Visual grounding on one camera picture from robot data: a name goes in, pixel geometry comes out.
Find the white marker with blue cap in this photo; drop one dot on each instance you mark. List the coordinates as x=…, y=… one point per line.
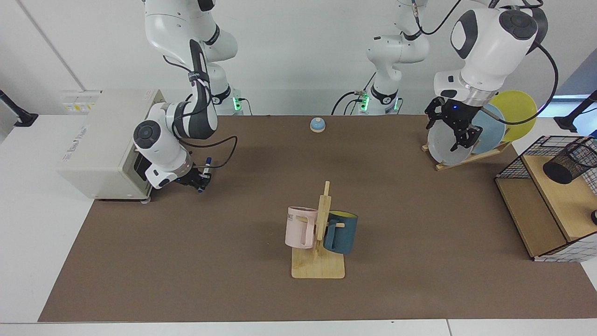
x=208, y=163

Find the black mesh pen holder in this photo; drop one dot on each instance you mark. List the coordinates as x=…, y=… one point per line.
x=566, y=165

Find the wooden plate rack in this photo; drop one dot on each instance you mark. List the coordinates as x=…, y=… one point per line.
x=466, y=161

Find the grey plate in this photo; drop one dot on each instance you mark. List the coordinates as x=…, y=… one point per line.
x=440, y=147

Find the light blue plate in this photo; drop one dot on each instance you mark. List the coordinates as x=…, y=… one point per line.
x=492, y=133

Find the yellow plate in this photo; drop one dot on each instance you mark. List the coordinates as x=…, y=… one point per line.
x=520, y=112

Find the brown table cloth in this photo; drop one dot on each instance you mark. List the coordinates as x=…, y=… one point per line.
x=233, y=242

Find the pale toaster oven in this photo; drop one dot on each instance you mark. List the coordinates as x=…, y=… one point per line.
x=98, y=158

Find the small blue round bell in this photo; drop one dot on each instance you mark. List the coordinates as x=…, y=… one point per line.
x=317, y=124

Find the pink cup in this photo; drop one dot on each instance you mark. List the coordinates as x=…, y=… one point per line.
x=298, y=228

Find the dark blue cup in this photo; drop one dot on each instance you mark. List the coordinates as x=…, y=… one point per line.
x=343, y=235

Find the wooden cup stand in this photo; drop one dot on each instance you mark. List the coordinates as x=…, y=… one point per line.
x=318, y=268

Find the white wall socket panel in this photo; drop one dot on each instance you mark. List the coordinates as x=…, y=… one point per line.
x=77, y=100

